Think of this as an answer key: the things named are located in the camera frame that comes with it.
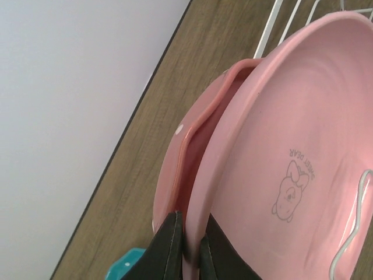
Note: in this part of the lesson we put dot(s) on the white wire dish rack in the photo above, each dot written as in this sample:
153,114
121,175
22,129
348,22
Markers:
287,17

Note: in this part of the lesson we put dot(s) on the teal plate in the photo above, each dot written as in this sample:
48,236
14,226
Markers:
123,265

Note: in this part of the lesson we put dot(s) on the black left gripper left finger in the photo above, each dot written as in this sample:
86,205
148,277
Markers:
163,258

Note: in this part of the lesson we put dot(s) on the dark pink scalloped plate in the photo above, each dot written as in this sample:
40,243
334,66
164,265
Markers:
189,142

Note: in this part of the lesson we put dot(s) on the light pink plate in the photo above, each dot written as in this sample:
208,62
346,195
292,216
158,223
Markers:
287,173

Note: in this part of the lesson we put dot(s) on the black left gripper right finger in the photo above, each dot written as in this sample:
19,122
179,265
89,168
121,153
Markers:
218,258

